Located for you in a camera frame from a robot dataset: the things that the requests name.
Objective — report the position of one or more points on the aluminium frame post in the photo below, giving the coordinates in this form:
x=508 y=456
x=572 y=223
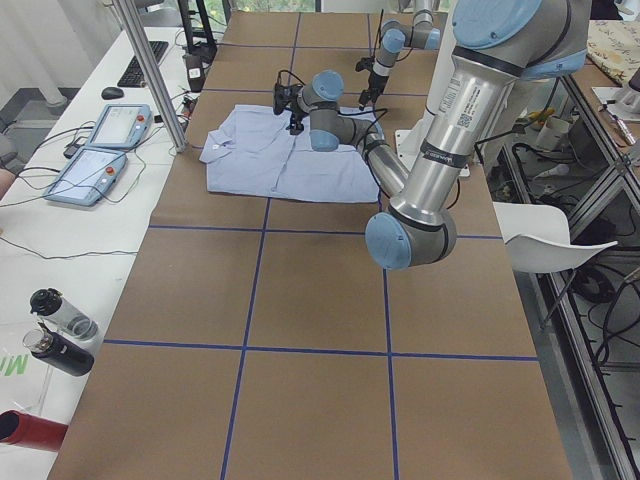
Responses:
x=130 y=19

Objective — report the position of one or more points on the black water bottle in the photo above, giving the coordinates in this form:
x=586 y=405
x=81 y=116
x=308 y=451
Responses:
x=57 y=351

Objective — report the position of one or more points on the black computer mouse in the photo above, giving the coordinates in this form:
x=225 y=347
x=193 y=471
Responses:
x=112 y=93

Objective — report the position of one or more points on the white chair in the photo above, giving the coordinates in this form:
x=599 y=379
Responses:
x=537 y=239

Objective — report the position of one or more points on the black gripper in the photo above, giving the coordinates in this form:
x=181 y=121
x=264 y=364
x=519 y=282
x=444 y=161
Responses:
x=295 y=118
x=374 y=81

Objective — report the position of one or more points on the clear water bottle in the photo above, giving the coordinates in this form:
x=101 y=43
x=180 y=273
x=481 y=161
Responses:
x=50 y=305

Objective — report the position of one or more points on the light blue striped shirt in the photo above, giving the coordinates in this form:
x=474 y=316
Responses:
x=252 y=153

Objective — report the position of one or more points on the upper teach pendant tablet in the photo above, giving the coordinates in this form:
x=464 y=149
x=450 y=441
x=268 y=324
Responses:
x=120 y=126

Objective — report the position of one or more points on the lower teach pendant tablet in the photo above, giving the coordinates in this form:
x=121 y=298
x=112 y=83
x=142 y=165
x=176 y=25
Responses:
x=88 y=177

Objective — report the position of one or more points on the teach pendant tablet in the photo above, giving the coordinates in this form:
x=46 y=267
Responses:
x=120 y=126
x=88 y=177

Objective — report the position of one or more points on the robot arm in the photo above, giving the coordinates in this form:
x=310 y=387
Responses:
x=393 y=37
x=492 y=45

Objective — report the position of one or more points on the red cylinder bottle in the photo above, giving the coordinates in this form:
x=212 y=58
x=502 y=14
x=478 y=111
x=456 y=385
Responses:
x=28 y=431

